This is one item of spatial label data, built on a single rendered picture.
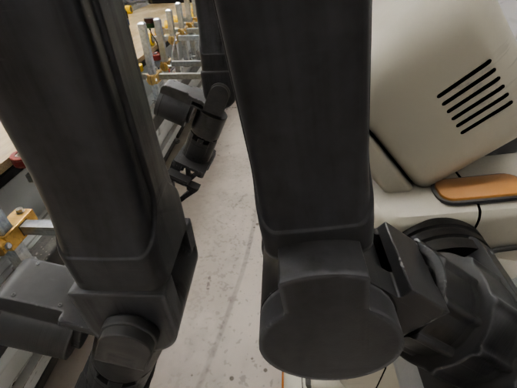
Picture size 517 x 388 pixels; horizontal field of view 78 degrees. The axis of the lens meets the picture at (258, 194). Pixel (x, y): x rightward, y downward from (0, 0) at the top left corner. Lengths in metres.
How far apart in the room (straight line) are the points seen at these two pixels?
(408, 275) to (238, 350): 1.41
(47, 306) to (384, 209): 0.28
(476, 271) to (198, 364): 1.41
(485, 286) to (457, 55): 0.16
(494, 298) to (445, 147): 0.13
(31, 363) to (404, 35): 1.59
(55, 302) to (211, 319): 1.42
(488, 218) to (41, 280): 0.36
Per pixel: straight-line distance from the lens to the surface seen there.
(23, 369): 1.64
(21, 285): 0.29
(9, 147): 1.38
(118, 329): 0.22
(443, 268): 0.23
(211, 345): 1.61
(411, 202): 0.32
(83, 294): 0.22
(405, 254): 0.22
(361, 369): 0.22
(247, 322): 1.65
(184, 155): 0.66
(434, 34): 0.28
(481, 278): 0.26
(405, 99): 0.28
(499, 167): 0.38
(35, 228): 1.05
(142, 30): 1.96
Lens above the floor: 1.41
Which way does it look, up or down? 37 degrees down
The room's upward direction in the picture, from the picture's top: 2 degrees counter-clockwise
